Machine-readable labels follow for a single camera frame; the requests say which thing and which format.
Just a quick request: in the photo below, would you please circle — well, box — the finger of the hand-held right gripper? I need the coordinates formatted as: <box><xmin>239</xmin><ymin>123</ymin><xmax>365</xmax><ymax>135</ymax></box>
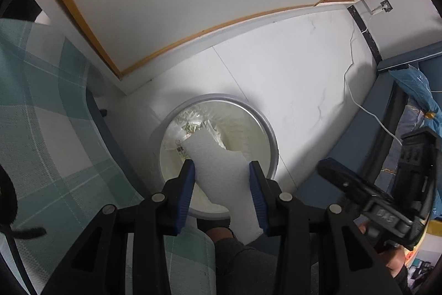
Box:
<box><xmin>317</xmin><ymin>158</ymin><xmax>378</xmax><ymax>210</ymax></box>

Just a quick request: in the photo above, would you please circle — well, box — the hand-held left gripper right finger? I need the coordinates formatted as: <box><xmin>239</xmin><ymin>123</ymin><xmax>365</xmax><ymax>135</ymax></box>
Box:
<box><xmin>249</xmin><ymin>160</ymin><xmax>403</xmax><ymax>295</ymax></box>

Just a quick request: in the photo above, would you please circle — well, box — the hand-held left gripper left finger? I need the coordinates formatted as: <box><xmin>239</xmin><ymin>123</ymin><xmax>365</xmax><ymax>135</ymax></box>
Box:
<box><xmin>41</xmin><ymin>160</ymin><xmax>197</xmax><ymax>295</ymax></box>

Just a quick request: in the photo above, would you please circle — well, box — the white foam sheet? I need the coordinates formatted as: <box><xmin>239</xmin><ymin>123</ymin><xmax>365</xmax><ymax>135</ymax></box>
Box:
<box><xmin>181</xmin><ymin>129</ymin><xmax>265</xmax><ymax>245</ymax></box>

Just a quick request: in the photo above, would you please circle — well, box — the grey round trash bin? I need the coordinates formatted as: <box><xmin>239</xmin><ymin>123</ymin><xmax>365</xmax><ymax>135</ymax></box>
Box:
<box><xmin>150</xmin><ymin>93</ymin><xmax>280</xmax><ymax>220</ymax></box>

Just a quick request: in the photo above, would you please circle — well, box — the person's right hand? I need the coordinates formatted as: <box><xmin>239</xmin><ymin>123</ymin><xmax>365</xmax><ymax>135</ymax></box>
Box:
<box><xmin>356</xmin><ymin>221</ymin><xmax>409</xmax><ymax>282</ymax></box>

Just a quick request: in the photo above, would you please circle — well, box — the grey floral quilt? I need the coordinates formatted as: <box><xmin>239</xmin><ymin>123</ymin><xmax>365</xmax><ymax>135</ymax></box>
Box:
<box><xmin>375</xmin><ymin>105</ymin><xmax>430</xmax><ymax>192</ymax></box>

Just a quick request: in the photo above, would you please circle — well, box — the green speckled packet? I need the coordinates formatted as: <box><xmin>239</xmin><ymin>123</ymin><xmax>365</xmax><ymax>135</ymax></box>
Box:
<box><xmin>182</xmin><ymin>121</ymin><xmax>205</xmax><ymax>137</ymax></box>

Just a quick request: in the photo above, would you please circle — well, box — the person's grey trouser leg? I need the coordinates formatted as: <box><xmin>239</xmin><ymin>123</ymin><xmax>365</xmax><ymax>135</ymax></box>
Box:
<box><xmin>214</xmin><ymin>236</ymin><xmax>323</xmax><ymax>295</ymax></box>

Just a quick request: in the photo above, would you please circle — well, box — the blue floral pillow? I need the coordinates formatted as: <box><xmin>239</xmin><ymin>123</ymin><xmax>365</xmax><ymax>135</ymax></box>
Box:
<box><xmin>388</xmin><ymin>65</ymin><xmax>442</xmax><ymax>133</ymax></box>

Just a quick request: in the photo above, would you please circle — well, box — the black speckled skirting strip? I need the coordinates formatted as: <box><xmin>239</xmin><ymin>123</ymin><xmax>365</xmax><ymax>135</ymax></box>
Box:
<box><xmin>347</xmin><ymin>5</ymin><xmax>381</xmax><ymax>62</ymax></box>

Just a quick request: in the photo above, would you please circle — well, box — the green checked tablecloth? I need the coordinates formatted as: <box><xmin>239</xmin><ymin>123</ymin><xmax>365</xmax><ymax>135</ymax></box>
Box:
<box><xmin>0</xmin><ymin>19</ymin><xmax>216</xmax><ymax>295</ymax></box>

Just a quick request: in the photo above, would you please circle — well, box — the dark blue bed frame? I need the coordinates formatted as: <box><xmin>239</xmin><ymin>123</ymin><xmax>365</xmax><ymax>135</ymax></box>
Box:
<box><xmin>297</xmin><ymin>41</ymin><xmax>442</xmax><ymax>199</ymax></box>

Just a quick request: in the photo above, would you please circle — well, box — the white charging cable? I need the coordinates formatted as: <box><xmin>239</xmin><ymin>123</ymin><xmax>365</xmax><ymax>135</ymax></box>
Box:
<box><xmin>343</xmin><ymin>6</ymin><xmax>404</xmax><ymax>146</ymax></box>

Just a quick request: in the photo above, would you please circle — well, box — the black strapped cable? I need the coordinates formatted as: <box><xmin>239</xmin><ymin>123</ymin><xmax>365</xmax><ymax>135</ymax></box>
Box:
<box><xmin>0</xmin><ymin>165</ymin><xmax>47</xmax><ymax>295</ymax></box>

